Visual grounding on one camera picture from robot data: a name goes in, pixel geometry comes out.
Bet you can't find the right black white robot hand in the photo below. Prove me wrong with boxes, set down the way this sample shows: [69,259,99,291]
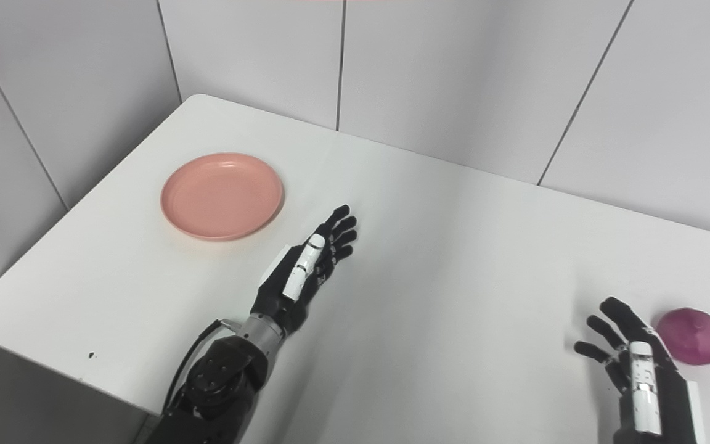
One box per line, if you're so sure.
[574,297,708,444]

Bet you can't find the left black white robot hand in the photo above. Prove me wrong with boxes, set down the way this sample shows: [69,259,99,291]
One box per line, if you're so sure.
[250,205,358,337]

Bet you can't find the purple red onion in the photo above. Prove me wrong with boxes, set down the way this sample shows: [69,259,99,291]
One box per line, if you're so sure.
[655,308,710,366]

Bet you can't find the pink round plate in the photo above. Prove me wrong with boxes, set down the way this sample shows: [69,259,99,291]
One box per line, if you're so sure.
[160,152,285,241]

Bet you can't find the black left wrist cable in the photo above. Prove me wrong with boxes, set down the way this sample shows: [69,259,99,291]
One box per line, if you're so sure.
[161,319,242,421]

